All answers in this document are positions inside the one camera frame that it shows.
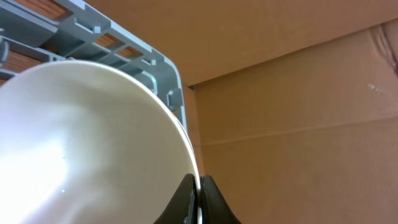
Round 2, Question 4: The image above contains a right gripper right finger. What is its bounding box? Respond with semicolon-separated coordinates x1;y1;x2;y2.
200;175;241;224

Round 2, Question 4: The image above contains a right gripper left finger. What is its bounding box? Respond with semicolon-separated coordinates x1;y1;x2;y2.
154;174;198;224

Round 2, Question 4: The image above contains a small white bowl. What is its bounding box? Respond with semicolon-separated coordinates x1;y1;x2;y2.
1;60;198;223

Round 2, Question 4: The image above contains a grey dishwasher rack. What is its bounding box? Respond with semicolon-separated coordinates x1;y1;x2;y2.
1;0;187;126

